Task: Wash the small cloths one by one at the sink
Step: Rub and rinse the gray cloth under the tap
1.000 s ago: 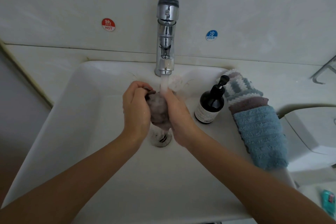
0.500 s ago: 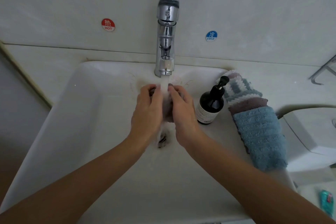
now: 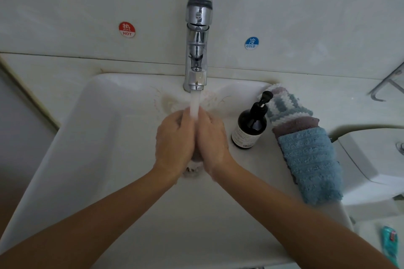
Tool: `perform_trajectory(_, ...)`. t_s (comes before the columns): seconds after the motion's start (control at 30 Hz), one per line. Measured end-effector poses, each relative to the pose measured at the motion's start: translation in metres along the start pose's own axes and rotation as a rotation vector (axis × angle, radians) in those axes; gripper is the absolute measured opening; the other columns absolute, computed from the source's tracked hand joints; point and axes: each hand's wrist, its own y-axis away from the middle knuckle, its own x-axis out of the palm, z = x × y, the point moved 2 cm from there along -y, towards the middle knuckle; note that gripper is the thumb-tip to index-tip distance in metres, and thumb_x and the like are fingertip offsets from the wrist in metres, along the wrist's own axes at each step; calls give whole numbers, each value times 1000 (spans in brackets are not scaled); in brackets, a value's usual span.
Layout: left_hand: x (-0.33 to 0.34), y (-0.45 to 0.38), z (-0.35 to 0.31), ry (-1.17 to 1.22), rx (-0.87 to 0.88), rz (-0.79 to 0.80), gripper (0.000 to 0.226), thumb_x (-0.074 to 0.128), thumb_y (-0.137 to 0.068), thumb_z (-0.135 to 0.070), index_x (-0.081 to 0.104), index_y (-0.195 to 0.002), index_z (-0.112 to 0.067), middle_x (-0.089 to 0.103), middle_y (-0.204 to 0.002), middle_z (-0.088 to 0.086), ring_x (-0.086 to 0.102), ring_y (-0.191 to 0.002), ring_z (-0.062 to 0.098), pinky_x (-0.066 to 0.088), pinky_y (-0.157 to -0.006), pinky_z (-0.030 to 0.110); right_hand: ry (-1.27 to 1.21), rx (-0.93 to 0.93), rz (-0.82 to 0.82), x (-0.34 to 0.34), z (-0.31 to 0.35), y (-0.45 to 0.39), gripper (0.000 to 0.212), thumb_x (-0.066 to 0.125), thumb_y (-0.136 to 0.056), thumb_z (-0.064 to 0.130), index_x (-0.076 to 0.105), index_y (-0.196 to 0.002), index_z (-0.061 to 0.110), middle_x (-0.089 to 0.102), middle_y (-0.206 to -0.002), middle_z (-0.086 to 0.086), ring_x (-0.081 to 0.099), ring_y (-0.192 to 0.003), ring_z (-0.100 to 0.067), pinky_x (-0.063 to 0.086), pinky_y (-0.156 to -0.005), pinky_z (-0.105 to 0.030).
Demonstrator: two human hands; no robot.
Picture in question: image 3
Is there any metal wall shelf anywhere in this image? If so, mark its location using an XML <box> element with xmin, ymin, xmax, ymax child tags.
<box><xmin>369</xmin><ymin>61</ymin><xmax>404</xmax><ymax>101</ymax></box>

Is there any red round sticker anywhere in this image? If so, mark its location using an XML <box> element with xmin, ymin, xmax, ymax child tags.
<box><xmin>118</xmin><ymin>21</ymin><xmax>136</xmax><ymax>39</ymax></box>

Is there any white toilet tank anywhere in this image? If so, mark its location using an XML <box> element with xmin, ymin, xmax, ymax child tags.
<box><xmin>332</xmin><ymin>128</ymin><xmax>404</xmax><ymax>206</ymax></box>

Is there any person's left hand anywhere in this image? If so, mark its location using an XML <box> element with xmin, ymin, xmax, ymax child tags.
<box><xmin>151</xmin><ymin>108</ymin><xmax>198</xmax><ymax>181</ymax></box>

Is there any teal tube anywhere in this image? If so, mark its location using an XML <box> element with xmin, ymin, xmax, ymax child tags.
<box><xmin>380</xmin><ymin>225</ymin><xmax>400</xmax><ymax>268</ymax></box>

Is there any metal sink drain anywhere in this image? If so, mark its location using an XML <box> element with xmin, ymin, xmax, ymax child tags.
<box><xmin>183</xmin><ymin>160</ymin><xmax>210</xmax><ymax>178</ymax></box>

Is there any person's left forearm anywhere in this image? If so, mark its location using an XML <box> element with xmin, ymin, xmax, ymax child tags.
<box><xmin>0</xmin><ymin>168</ymin><xmax>178</xmax><ymax>269</ymax></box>

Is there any person's right hand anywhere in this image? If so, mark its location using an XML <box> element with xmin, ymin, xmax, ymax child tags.
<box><xmin>196</xmin><ymin>109</ymin><xmax>242</xmax><ymax>181</ymax></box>

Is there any black pump soap bottle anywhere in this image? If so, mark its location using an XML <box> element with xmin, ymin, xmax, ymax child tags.
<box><xmin>231</xmin><ymin>91</ymin><xmax>274</xmax><ymax>150</ymax></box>

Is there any pink white striped cloth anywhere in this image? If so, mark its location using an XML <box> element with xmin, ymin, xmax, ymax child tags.
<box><xmin>267</xmin><ymin>84</ymin><xmax>291</xmax><ymax>96</ymax></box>

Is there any grey yellow striped cloth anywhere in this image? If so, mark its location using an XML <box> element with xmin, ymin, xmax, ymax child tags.
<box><xmin>265</xmin><ymin>87</ymin><xmax>313</xmax><ymax>124</ymax></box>

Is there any white ceramic sink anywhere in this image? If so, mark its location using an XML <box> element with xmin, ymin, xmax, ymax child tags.
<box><xmin>0</xmin><ymin>73</ymin><xmax>353</xmax><ymax>269</ymax></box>

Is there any blue stained cloth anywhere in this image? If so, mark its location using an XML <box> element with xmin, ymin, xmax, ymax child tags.
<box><xmin>278</xmin><ymin>127</ymin><xmax>345</xmax><ymax>206</ymax></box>

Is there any person's right forearm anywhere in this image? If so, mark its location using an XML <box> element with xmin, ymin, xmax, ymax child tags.
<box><xmin>218</xmin><ymin>164</ymin><xmax>395</xmax><ymax>269</ymax></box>

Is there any blue round sticker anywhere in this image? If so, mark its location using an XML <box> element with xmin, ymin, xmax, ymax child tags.
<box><xmin>244</xmin><ymin>35</ymin><xmax>260</xmax><ymax>50</ymax></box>

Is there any white toilet lid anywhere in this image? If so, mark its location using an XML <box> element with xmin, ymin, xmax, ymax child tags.
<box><xmin>353</xmin><ymin>215</ymin><xmax>404</xmax><ymax>269</ymax></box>

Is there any chrome faucet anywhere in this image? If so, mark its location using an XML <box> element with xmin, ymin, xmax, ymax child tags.
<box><xmin>182</xmin><ymin>0</ymin><xmax>213</xmax><ymax>93</ymax></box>

